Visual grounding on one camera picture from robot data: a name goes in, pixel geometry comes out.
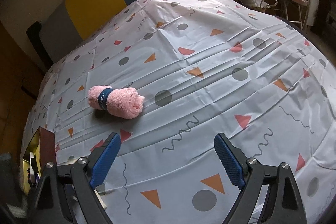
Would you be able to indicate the patterned white tablecloth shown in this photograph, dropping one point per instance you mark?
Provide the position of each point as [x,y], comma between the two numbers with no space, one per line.
[204,67]

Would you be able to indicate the black rolled mat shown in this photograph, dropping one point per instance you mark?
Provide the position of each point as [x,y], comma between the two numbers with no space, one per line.
[33,33]

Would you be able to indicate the pink towel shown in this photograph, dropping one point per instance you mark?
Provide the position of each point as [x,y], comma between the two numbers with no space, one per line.
[125,103]

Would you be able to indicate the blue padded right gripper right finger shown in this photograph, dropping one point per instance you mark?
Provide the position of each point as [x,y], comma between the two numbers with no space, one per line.
[283,203]

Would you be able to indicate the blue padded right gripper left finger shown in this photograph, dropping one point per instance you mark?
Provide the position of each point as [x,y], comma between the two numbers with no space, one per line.
[51,201]

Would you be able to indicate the white soap bar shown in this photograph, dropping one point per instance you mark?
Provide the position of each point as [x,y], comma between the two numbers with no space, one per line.
[33,169]

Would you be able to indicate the red and gold tin box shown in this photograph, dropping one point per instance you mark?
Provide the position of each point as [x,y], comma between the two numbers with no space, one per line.
[42,146]

